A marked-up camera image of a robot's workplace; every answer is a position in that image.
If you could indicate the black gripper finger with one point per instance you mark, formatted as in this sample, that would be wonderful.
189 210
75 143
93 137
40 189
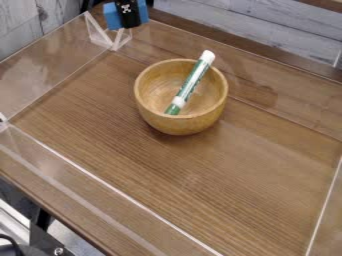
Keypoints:
129 12

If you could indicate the blue rectangular block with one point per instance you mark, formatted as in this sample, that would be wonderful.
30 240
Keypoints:
113 18

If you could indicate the light wooden bowl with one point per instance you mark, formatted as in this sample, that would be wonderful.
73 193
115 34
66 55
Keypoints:
157 86

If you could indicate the green and white tube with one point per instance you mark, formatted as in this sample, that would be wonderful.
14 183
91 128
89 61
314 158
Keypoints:
191 82

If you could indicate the black metal table leg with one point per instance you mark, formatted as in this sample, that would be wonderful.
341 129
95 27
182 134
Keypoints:
42 240

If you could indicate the clear acrylic tray wall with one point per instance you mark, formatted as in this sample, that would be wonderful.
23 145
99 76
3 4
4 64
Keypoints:
250 188

